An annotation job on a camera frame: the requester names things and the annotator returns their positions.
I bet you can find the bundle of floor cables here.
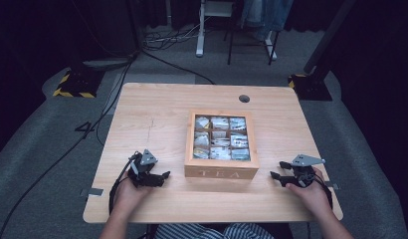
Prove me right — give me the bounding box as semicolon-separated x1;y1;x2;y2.
141;19;201;52

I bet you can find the right hand-held gripper cable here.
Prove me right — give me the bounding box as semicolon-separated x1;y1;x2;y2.
311;172;334;211

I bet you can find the white desk leg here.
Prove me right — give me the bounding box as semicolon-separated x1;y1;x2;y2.
195;0;207;59
264;30;279;62

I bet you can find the person's left hand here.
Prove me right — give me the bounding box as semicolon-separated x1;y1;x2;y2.
111;171;154;217

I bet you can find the long black floor cable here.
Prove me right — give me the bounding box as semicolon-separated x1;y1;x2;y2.
0;49;141;239

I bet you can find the person's striped clothing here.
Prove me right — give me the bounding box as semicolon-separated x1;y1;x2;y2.
153;222;277;239

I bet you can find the wooden tea box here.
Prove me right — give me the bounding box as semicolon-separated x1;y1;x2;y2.
183;109;261;181

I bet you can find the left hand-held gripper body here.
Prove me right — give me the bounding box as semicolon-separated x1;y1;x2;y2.
127;148;159;188

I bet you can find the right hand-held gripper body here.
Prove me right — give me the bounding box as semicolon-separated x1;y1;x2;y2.
290;153;326;189

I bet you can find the left hand-held gripper cable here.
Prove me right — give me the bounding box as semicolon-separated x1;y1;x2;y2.
107;151;141;216

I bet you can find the hand-held gripper cable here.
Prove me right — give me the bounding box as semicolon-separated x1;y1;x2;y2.
311;172;334;211
107;151;141;216

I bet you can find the yellow-black striped stand base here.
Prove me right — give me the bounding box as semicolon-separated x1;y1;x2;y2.
288;73;333;102
52;69;101;100

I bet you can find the black metal stool frame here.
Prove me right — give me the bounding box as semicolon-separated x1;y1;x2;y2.
223;29;282;67

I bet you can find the grey flat stand foot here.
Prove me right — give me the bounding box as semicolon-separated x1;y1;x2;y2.
82;57;135;70

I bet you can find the black slanted stand pole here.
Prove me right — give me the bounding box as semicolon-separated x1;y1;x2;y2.
303;0;358;76

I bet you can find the person's right hand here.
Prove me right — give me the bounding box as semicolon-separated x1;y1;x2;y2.
286;166;333;221

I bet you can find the group of tea bag packets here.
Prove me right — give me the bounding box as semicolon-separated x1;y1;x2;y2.
193;115;252;161

